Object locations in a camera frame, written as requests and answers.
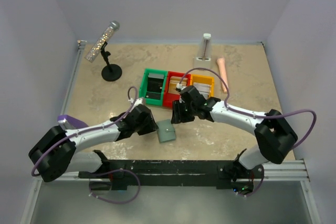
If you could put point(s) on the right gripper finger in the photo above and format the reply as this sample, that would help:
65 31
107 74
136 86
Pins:
177 112
188 113

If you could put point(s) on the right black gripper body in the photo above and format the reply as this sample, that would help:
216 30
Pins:
193 106

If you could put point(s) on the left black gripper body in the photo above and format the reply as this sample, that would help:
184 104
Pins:
147 126

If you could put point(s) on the teal leather card holder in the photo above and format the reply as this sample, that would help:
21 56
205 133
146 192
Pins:
165 131

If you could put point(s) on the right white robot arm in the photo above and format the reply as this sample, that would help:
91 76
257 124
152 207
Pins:
274 136

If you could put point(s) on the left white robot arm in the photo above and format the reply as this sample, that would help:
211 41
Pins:
53 153

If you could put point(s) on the white cards stack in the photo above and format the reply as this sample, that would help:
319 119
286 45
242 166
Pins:
204 89

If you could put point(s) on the gold cards stack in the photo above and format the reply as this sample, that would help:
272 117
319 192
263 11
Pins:
173 82

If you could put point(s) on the black cards stack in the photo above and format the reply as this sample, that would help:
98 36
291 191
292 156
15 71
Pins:
154 86

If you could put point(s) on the red plastic bin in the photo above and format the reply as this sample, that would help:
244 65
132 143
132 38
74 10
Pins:
169 98

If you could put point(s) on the green plastic bin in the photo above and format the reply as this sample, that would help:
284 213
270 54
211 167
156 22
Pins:
143 86

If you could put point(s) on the yellow plastic bin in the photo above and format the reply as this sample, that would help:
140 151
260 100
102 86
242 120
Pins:
203 79

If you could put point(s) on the white metronome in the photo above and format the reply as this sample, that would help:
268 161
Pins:
203 58

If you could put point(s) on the pink flashlight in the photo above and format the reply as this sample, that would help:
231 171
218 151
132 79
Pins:
223 73

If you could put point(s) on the black microphone stand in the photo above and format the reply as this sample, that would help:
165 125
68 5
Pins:
111 72

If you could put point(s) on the purple block fixture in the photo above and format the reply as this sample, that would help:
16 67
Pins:
67 122

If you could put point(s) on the glitter silver microphone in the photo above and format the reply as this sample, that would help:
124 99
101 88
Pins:
103 39

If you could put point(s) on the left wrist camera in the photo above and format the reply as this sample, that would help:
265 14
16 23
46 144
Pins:
136 102

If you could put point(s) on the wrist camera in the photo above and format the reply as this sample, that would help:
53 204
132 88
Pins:
180 87
136 102

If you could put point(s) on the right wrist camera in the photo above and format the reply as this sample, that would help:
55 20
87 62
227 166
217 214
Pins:
180 87

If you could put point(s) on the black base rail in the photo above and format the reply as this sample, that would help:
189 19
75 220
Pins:
219 174

